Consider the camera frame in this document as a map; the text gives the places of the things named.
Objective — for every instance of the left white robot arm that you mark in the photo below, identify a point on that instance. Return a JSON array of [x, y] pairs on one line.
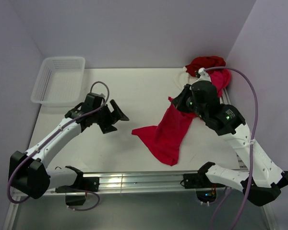
[[75, 122]]

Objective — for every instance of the bright red t-shirt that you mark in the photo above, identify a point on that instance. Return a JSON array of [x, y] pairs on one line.
[[164, 140]]

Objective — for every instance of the dark red t-shirt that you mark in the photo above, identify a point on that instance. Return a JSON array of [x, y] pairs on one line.
[[204, 62]]

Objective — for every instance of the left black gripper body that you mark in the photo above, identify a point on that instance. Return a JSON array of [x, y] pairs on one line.
[[103, 116]]

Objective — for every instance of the pink t-shirt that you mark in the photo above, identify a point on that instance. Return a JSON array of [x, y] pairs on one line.
[[220, 79]]

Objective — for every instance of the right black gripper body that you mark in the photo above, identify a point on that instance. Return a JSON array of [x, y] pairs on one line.
[[197, 107]]

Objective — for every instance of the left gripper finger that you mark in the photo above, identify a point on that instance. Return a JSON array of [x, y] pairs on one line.
[[117, 113], [108, 129]]

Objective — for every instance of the aluminium mounting rail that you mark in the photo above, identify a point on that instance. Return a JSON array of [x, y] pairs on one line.
[[134, 182]]

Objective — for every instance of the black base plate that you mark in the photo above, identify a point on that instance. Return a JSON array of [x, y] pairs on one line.
[[192, 181], [89, 184]]

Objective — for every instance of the white t-shirt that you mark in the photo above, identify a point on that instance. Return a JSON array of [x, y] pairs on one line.
[[183, 78]]

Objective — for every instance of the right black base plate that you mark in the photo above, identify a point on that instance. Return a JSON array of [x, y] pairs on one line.
[[192, 181]]

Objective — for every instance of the white plastic mesh basket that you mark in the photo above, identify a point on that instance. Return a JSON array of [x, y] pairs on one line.
[[59, 82]]

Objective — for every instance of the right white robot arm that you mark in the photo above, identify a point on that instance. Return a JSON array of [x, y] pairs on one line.
[[263, 181]]

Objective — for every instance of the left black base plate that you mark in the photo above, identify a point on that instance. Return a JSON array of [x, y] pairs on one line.
[[89, 184]]

